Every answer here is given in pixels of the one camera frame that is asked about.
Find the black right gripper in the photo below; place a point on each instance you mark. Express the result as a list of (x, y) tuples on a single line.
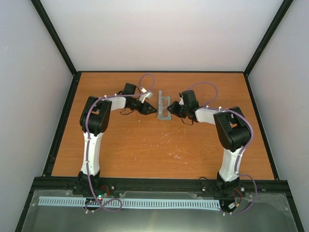
[(173, 109)]

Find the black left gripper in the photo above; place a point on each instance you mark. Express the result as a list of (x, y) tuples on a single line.
[(147, 105)]

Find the grey leather glasses case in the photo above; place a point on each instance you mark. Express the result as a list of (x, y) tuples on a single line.
[(159, 111)]

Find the red thin-frame sunglasses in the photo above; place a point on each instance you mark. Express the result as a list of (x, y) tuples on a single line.
[(165, 104)]

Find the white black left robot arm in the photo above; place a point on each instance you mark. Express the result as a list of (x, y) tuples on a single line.
[(95, 118)]

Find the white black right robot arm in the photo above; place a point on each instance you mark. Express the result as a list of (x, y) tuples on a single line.
[(235, 133)]

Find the metal front plate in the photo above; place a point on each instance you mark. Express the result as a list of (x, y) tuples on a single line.
[(256, 213)]

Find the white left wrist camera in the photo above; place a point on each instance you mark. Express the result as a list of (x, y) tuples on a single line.
[(145, 95)]

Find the light blue slotted cable duct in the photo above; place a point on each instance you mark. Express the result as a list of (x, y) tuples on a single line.
[(126, 203)]

